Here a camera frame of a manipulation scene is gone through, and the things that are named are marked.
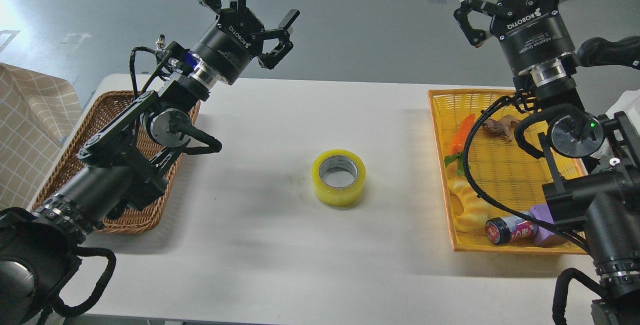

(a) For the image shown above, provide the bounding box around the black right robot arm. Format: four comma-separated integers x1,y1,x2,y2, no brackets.
454,0,640,325

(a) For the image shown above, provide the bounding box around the beige checkered cloth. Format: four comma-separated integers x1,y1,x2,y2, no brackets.
0,63,82,209

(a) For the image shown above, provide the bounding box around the yellow toy croissant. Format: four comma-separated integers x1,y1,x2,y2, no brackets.
447,176,490,233

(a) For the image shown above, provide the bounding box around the purple foam block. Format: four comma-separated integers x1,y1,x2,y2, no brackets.
529,203,571,248

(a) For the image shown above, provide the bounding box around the yellow tape roll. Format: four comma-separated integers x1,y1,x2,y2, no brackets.
310,149,367,208

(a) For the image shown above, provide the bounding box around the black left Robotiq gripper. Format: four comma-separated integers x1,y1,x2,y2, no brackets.
191,0,301,86

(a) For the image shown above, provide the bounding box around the orange toy carrot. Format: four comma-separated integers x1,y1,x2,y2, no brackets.
444,113,476,177

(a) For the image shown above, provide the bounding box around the white clothed person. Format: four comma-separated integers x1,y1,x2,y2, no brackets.
605,90,640,132

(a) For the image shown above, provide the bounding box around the brown toy lion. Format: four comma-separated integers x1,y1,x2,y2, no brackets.
481,114,521,143

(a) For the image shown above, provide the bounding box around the red black can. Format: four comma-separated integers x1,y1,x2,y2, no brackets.
484,215,538,245

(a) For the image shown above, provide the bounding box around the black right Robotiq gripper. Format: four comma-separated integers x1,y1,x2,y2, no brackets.
453,0,587,76

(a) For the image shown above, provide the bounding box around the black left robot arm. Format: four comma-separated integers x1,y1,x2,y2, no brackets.
1,0,300,325

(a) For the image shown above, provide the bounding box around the black shoe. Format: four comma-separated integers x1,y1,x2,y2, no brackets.
577,35,640,70

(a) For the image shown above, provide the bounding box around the yellow plastic basket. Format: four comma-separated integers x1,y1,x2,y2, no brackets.
427,87,585,255

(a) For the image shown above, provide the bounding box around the brown wicker basket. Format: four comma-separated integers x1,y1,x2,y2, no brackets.
31,90,201,237

